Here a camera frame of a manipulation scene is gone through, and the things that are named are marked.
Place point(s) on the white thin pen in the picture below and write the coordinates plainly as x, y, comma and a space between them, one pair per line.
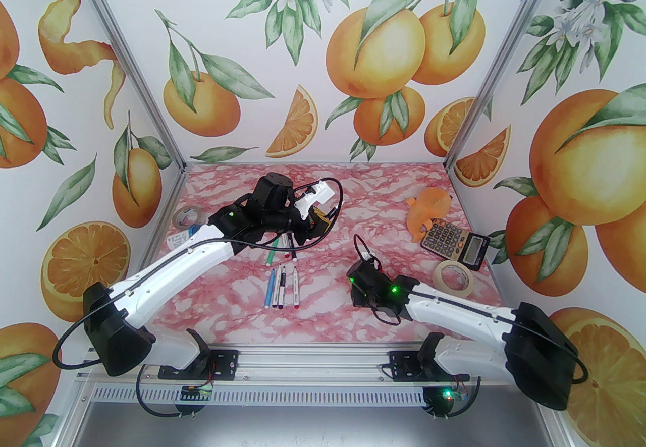
278, 286

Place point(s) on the aluminium frame post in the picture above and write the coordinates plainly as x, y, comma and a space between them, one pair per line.
130, 56
505, 56

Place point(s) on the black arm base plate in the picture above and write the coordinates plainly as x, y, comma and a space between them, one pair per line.
224, 364
404, 367

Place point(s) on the green whiteboard marker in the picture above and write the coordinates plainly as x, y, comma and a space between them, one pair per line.
272, 253

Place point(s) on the long aluminium frame rail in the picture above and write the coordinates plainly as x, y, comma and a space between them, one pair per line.
313, 359

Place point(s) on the clear tape roll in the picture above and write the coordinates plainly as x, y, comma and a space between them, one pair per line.
175, 219

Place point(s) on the grey desk calculator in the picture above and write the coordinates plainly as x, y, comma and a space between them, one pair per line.
444, 235

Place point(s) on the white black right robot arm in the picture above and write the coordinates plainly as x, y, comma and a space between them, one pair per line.
454, 306

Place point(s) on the pink marble patterned mat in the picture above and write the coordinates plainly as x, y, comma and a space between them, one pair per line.
383, 192

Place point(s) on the blue thin pen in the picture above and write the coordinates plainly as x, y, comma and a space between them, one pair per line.
269, 289

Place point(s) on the orange plush toy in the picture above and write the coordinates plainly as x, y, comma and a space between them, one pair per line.
429, 213

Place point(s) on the beige masking tape roll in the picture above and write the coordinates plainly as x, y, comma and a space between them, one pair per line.
454, 289

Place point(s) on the white bottle blue cap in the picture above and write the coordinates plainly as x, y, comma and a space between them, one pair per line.
179, 239

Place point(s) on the small circuit board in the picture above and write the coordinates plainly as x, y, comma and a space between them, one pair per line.
197, 392
446, 392

